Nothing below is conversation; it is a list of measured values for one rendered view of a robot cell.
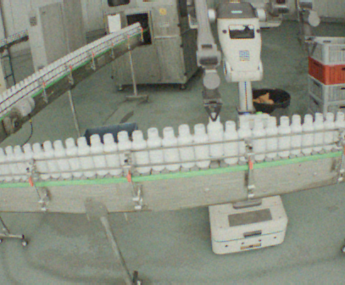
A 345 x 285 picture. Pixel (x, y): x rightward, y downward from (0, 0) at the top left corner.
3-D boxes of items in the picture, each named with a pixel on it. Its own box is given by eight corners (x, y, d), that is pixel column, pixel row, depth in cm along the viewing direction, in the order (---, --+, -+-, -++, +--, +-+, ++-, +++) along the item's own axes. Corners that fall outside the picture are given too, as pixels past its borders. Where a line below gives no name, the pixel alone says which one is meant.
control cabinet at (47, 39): (56, 74, 747) (45, 4, 657) (70, 72, 731) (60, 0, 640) (36, 86, 681) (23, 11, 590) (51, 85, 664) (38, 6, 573)
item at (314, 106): (322, 124, 313) (323, 104, 303) (307, 108, 349) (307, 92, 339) (359, 118, 315) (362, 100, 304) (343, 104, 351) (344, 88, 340)
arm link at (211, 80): (219, 49, 116) (195, 50, 116) (223, 55, 105) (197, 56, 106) (221, 79, 121) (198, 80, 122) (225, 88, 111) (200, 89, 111)
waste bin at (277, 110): (251, 170, 298) (250, 105, 268) (243, 147, 338) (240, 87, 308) (293, 164, 295) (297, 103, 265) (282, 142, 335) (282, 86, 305)
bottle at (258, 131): (251, 161, 131) (251, 124, 123) (251, 153, 136) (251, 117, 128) (265, 160, 130) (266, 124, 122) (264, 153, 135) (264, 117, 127)
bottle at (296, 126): (295, 156, 129) (297, 120, 121) (286, 151, 134) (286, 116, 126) (303, 151, 131) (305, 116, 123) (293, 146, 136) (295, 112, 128)
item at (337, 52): (325, 64, 281) (324, 44, 271) (306, 55, 317) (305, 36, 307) (364, 64, 284) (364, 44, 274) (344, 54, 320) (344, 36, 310)
